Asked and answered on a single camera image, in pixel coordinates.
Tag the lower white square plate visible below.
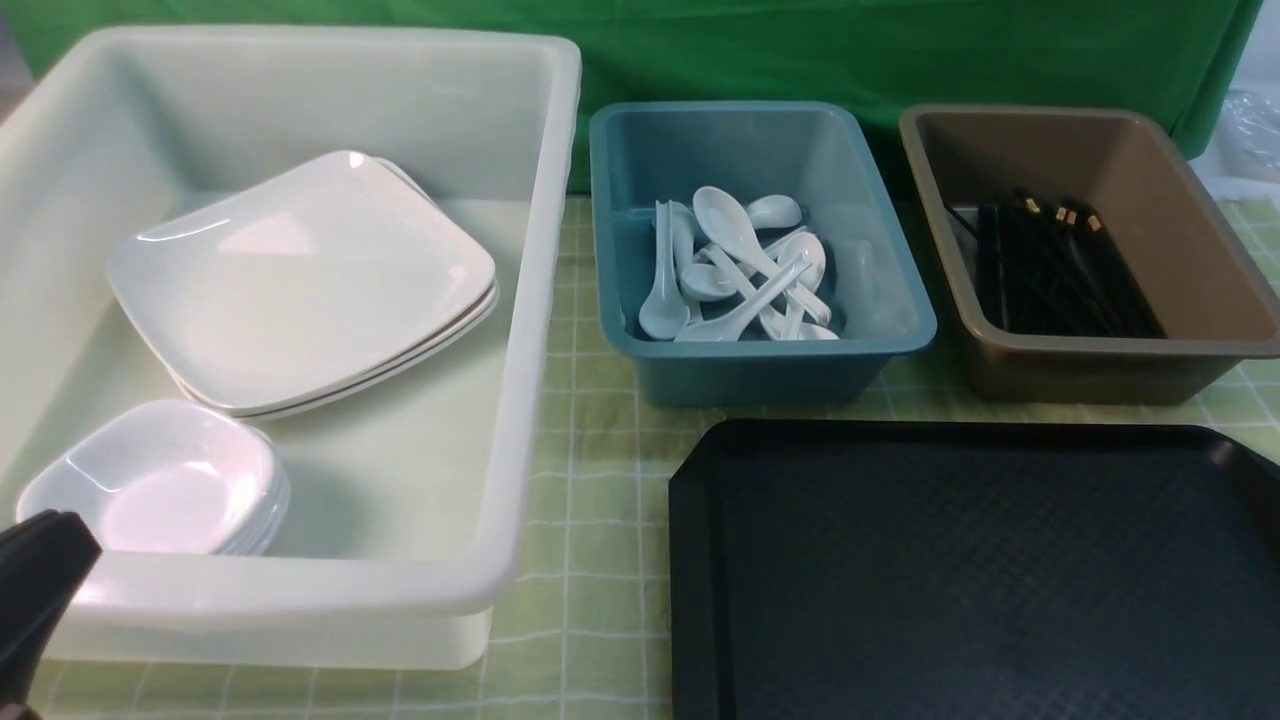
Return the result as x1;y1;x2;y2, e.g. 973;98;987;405
233;299;512;424

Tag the white ceramic spoon long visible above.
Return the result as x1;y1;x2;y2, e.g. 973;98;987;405
675;259;812;342

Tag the large white plastic bin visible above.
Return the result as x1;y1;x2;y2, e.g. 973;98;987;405
3;26;582;670

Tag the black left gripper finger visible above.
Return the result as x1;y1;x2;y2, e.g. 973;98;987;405
1;510;102;706

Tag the brown plastic bin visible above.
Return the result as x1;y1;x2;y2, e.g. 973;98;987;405
899;105;1277;405

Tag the white ceramic spoon upright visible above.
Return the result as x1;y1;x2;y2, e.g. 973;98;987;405
637;201;690;341

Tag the white square plate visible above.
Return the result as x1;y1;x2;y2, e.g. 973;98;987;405
170;158;500;416
233;299;512;424

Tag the green checkered tablecloth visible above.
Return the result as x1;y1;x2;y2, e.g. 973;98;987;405
0;195;1280;720

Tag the white ceramic spoon back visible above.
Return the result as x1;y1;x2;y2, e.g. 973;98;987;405
745;193;803;231

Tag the teal plastic bin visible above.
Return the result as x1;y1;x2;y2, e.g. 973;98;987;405
589;101;937;407

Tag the white small square bowl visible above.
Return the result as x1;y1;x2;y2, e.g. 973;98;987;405
15;398;291;556

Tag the black serving tray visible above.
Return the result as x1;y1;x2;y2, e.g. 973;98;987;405
669;419;1279;719

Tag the large white rice plate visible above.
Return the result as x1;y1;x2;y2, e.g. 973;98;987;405
106;150;498;411

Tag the upper white square plate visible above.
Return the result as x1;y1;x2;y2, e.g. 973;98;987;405
170;158;500;416

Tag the green backdrop cloth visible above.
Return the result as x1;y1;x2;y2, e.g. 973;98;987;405
3;1;1262;190

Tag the black chopsticks bundle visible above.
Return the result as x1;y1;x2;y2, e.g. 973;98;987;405
945;187;1167;340

